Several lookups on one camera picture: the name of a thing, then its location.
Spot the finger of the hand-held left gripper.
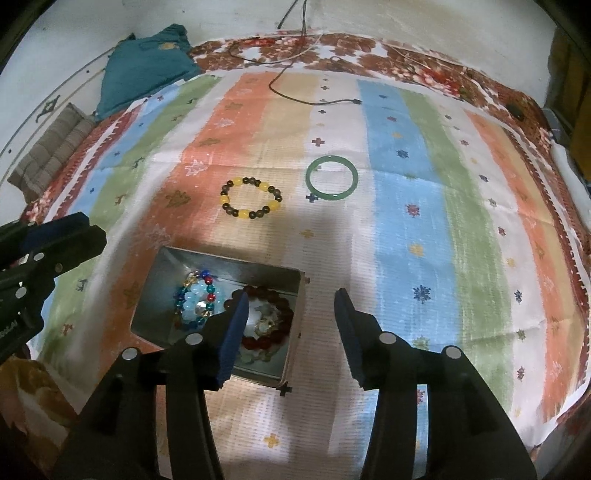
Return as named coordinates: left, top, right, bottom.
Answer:
left=0, top=212, right=91, bottom=259
left=18, top=224, right=107, bottom=298

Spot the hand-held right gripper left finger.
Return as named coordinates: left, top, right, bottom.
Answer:
left=55, top=291, right=252, bottom=480

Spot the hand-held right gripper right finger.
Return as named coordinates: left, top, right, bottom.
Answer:
left=335, top=288, right=539, bottom=480

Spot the white and pink bead bracelet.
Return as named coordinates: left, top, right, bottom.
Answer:
left=238, top=300, right=285, bottom=365

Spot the dark red bead bracelet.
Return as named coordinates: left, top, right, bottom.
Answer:
left=224, top=285, right=295, bottom=354

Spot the multicolour bead bracelet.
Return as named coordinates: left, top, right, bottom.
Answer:
left=173, top=269, right=221, bottom=331

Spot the metal tin box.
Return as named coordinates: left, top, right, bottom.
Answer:
left=130, top=246, right=309, bottom=389

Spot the yellow and brown bead bracelet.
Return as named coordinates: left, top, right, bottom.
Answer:
left=220, top=175, right=283, bottom=220

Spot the grey striped folded cloth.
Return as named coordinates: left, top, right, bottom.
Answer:
left=7, top=102, right=98, bottom=204

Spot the striped pastel mat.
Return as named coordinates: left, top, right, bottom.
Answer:
left=34, top=69, right=591, bottom=476

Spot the green jade bangle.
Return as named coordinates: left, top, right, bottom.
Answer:
left=305, top=155, right=359, bottom=202

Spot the teal cloth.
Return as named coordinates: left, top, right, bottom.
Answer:
left=95, top=24, right=204, bottom=121

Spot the white cloth roll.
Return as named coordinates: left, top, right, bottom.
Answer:
left=551, top=141, right=591, bottom=195

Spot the yellow curtain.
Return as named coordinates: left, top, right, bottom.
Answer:
left=547, top=28, right=591, bottom=162

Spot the metal bed frame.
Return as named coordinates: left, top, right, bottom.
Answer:
left=0, top=46, right=116, bottom=160

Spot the black cable with plug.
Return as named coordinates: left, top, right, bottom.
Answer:
left=269, top=0, right=362, bottom=106

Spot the white cable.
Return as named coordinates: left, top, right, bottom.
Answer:
left=240, top=33, right=324, bottom=64

